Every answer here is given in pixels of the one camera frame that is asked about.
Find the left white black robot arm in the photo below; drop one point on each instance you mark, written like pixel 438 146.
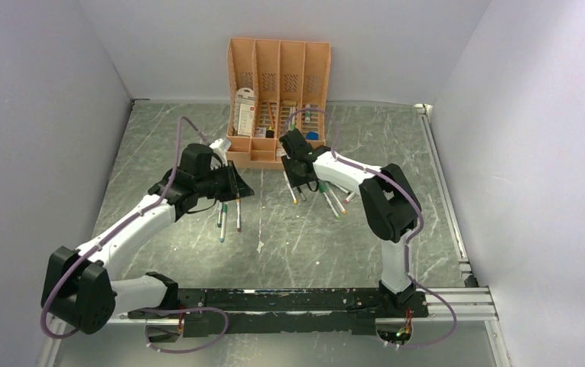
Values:
pixel 82 286

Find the white packet in organizer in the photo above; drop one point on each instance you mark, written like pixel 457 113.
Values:
pixel 244 112

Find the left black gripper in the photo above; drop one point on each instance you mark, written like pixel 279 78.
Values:
pixel 235 186

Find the green tip pen right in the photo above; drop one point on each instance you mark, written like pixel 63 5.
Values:
pixel 326 196

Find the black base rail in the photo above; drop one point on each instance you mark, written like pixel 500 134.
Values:
pixel 356 310

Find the green cap pen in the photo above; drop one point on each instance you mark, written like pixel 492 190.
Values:
pixel 223 223

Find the yellow cap purple tip pen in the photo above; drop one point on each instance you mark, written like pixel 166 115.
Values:
pixel 238 215

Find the pink cap yellow tip pen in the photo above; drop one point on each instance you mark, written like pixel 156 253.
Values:
pixel 291 190

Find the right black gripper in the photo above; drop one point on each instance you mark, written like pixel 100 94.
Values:
pixel 295 181

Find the orange desk organizer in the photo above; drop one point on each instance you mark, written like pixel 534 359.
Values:
pixel 290 80

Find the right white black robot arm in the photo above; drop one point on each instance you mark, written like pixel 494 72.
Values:
pixel 391 207

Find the aluminium frame rail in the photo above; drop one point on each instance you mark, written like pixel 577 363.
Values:
pixel 470 302

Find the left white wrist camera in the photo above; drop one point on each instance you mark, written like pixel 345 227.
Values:
pixel 220 146

